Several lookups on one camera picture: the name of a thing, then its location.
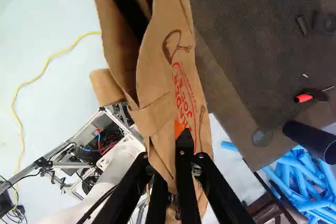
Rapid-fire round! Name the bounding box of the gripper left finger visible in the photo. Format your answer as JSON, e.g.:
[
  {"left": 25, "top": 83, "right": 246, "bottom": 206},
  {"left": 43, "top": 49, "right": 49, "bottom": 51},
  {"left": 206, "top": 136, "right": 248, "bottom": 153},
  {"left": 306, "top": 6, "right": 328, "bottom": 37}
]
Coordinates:
[{"left": 76, "top": 152, "right": 169, "bottom": 224}]

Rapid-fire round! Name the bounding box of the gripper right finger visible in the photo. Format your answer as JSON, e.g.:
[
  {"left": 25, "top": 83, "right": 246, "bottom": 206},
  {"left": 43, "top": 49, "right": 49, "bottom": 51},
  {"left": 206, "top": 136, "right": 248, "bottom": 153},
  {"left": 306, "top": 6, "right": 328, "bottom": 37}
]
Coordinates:
[{"left": 174, "top": 119, "right": 256, "bottom": 224}]

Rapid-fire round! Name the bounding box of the brown paper bag red print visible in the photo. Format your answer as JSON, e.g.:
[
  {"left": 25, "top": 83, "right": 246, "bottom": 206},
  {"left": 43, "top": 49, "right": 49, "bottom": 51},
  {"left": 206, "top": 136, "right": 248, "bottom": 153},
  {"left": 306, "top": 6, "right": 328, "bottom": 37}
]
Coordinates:
[{"left": 86, "top": 0, "right": 214, "bottom": 224}]

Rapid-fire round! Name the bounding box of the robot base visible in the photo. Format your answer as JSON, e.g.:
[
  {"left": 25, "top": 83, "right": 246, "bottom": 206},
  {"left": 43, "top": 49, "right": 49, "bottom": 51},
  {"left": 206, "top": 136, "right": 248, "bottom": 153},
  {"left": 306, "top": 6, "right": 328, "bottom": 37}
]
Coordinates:
[{"left": 0, "top": 103, "right": 148, "bottom": 224}]

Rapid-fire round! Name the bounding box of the grey round disc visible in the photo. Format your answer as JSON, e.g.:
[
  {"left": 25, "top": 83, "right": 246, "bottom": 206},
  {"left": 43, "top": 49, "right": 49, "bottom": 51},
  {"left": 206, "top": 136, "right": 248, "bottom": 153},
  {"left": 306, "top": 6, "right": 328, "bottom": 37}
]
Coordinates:
[{"left": 251, "top": 129, "right": 274, "bottom": 148}]

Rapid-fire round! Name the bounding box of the blue plastic tube pile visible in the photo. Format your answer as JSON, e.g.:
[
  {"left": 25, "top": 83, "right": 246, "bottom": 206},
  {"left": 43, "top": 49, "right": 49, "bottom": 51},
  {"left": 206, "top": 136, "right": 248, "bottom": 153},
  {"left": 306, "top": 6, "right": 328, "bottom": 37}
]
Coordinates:
[{"left": 221, "top": 141, "right": 336, "bottom": 224}]

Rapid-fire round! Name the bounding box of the black tube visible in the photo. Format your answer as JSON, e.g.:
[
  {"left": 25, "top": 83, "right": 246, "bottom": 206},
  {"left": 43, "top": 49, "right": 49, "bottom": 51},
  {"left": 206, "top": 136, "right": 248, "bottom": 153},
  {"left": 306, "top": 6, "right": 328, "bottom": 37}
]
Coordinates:
[{"left": 282, "top": 120, "right": 336, "bottom": 166}]

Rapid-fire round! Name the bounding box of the orange-red marker cap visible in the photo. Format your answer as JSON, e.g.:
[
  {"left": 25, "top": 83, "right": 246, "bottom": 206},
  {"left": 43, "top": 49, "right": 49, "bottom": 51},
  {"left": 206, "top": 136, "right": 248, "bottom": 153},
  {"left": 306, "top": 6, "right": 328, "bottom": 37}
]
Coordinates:
[{"left": 293, "top": 93, "right": 314, "bottom": 104}]

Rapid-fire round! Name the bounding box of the table with dark mesh top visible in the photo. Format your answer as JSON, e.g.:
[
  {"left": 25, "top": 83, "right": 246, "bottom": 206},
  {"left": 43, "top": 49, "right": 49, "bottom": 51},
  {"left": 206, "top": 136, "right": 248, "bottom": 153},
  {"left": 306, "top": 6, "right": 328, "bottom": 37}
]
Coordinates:
[{"left": 183, "top": 0, "right": 336, "bottom": 224}]

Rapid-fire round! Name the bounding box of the black round knob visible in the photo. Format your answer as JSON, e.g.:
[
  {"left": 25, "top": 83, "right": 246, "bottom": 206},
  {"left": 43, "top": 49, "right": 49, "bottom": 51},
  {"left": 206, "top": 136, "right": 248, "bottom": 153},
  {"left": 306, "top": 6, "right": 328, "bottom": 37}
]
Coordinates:
[{"left": 313, "top": 12, "right": 336, "bottom": 35}]

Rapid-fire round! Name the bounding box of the yellow floor cable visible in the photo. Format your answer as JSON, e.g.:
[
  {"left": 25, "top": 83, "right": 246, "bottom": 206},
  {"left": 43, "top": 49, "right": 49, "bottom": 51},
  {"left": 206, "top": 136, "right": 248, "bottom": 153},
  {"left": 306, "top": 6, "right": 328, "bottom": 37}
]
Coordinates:
[{"left": 10, "top": 31, "right": 102, "bottom": 209}]

